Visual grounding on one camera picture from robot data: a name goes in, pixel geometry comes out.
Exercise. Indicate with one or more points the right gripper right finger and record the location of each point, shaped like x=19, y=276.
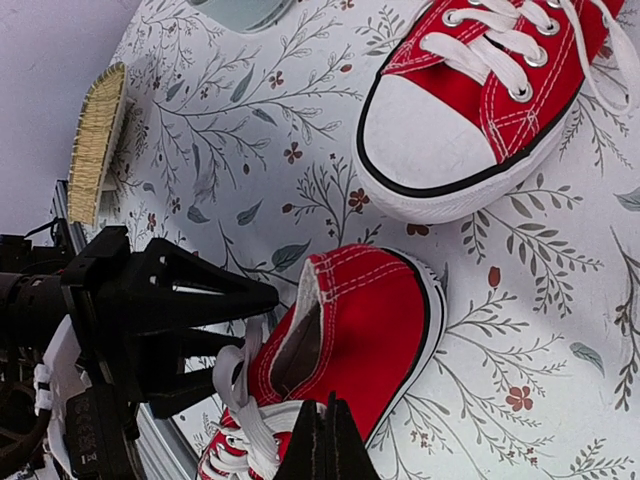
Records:
x=345, y=453

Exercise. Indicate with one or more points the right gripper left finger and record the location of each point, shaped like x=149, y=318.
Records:
x=305, y=457

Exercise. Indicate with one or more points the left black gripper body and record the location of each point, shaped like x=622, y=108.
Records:
x=93, y=286

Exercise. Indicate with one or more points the red sneaker with laces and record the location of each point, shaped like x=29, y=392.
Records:
x=474, y=96

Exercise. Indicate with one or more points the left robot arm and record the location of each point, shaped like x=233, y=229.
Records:
x=33, y=306

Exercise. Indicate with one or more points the floral patterned table mat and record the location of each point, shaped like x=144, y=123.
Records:
x=240, y=149

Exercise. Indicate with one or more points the woven bamboo basket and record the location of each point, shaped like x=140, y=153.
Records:
x=97, y=135

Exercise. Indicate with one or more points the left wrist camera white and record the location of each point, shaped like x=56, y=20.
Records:
x=85, y=433

